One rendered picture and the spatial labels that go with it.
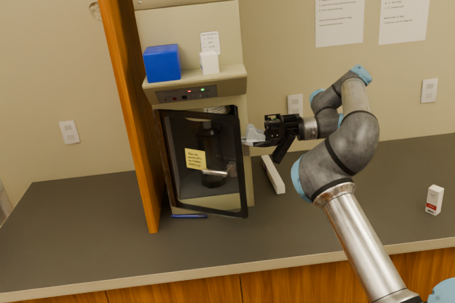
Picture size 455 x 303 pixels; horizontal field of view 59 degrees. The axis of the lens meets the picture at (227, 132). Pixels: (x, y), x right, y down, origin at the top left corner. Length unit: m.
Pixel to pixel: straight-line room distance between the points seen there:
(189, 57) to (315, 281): 0.87
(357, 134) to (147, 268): 0.80
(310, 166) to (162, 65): 0.53
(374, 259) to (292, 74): 1.07
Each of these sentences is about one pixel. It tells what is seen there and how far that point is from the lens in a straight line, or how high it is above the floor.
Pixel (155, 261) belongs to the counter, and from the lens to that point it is 1.43.
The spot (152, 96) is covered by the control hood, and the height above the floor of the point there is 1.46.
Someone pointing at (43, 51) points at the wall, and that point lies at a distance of 1.88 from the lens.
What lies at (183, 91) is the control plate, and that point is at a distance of 1.28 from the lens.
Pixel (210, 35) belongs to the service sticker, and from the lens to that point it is 1.32.
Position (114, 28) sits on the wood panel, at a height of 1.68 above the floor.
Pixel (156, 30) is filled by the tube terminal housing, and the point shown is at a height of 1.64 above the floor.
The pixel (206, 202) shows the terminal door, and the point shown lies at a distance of 1.47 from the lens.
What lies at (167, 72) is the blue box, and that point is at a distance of 1.24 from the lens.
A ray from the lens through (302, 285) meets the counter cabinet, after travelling 1.51.
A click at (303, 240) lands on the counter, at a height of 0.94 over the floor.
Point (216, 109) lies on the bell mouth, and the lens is 1.42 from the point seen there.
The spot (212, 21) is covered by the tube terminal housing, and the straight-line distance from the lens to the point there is 1.31.
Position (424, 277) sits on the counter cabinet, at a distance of 1.66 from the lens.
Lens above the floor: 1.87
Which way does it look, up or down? 25 degrees down
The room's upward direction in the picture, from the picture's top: 6 degrees counter-clockwise
